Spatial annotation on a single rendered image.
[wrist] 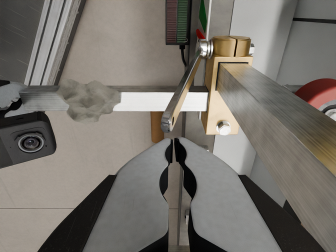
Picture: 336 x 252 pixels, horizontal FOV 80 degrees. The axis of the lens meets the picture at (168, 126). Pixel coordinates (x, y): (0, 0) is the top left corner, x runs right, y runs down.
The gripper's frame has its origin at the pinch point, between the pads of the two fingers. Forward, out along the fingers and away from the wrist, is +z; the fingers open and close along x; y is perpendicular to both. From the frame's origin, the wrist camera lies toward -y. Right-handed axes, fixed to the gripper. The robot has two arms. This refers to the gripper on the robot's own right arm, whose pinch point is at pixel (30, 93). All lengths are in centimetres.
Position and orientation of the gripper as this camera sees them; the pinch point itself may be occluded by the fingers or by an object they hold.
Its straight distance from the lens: 39.1
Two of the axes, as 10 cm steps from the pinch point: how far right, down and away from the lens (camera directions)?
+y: -10.0, 0.0, -0.1
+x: 0.0, 8.7, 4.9
